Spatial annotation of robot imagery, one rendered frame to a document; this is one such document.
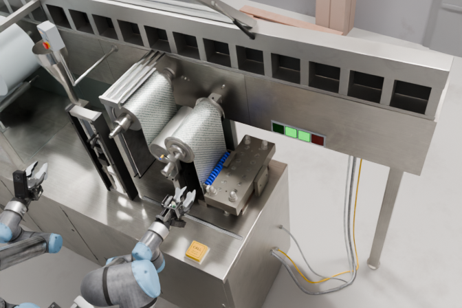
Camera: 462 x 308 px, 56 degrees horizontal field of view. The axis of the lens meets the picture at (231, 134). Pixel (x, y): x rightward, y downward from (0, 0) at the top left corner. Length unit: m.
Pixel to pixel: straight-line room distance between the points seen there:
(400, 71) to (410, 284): 1.65
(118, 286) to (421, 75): 1.14
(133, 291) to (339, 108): 0.98
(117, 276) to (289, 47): 0.96
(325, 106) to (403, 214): 1.55
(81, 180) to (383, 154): 1.46
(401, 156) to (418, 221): 1.37
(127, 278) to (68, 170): 1.15
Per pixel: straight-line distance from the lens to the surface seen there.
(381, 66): 1.54
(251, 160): 2.00
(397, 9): 4.44
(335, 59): 1.58
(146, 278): 1.37
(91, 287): 1.42
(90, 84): 2.59
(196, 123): 1.81
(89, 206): 2.22
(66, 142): 2.58
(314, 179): 3.23
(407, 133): 1.70
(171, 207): 1.75
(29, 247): 1.77
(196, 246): 1.91
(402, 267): 2.93
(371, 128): 1.73
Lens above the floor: 2.55
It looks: 46 degrees down
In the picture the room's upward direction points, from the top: 10 degrees counter-clockwise
